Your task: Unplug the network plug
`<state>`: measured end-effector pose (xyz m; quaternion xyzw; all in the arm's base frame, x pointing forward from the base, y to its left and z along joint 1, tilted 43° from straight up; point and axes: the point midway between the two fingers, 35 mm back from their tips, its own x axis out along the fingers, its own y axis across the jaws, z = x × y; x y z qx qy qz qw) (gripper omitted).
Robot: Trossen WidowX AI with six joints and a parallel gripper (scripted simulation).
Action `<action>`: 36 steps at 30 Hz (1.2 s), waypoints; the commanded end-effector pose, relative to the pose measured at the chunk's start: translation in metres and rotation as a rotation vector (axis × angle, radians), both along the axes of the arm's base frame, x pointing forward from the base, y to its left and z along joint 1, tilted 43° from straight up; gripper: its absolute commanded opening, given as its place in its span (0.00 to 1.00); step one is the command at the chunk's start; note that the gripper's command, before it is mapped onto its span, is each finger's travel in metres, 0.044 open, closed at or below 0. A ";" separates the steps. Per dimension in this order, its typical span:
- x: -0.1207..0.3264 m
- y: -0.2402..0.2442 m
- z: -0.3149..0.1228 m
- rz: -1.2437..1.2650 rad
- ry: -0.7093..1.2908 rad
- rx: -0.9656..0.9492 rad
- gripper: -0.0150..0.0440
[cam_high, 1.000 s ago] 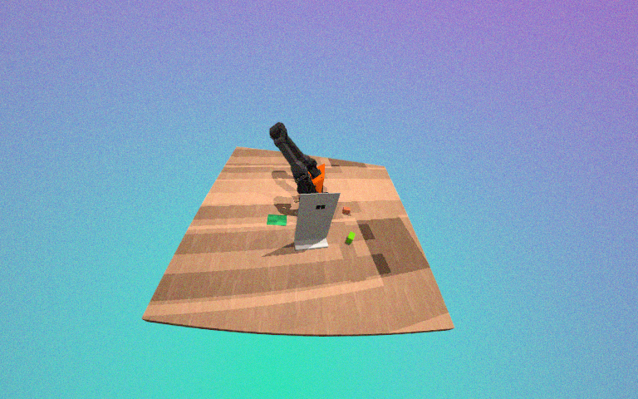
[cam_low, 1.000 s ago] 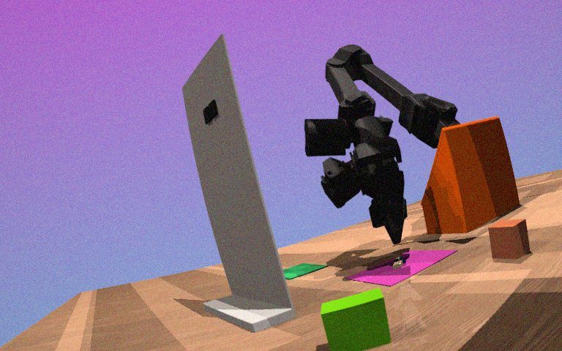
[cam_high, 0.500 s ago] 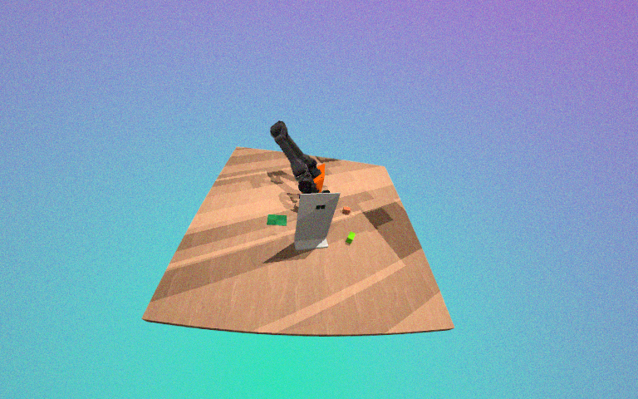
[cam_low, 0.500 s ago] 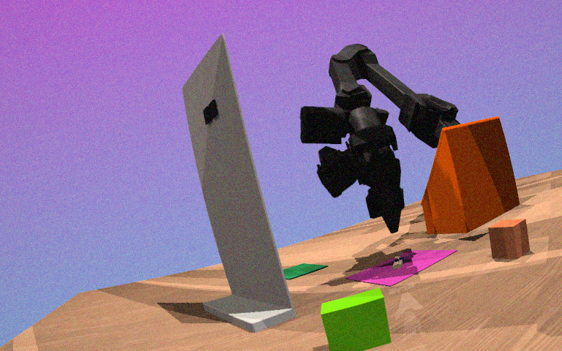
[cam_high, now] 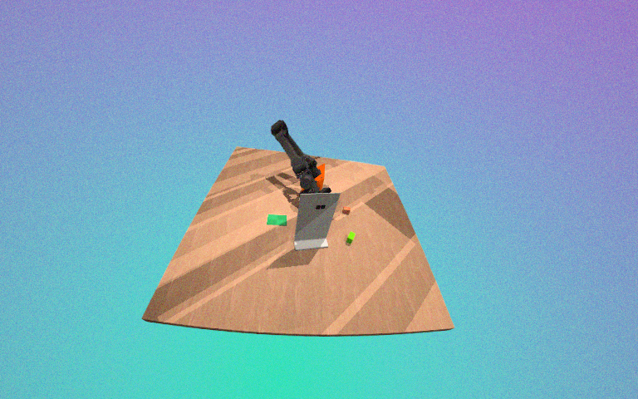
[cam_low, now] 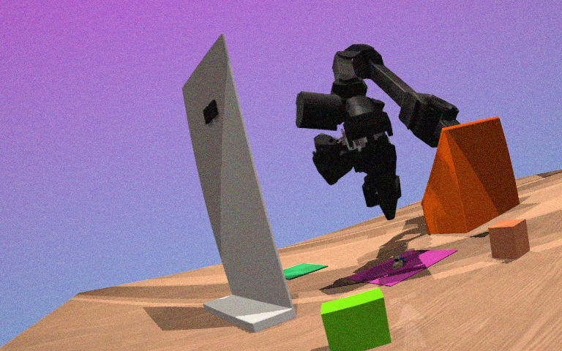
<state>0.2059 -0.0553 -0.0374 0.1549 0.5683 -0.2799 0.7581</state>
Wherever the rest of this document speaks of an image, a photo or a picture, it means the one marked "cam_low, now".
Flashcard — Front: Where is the magenta translucent square zone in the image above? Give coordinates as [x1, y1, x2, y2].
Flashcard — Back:
[346, 250, 457, 286]

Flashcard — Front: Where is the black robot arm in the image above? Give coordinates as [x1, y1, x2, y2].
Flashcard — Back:
[296, 44, 460, 185]

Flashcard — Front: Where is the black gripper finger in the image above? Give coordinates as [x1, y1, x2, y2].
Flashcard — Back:
[362, 176, 400, 221]
[354, 144, 397, 208]

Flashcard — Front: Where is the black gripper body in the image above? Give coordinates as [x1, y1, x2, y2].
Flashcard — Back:
[343, 110, 393, 208]

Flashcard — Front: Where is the grey panel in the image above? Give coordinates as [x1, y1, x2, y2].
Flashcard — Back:
[182, 34, 296, 332]

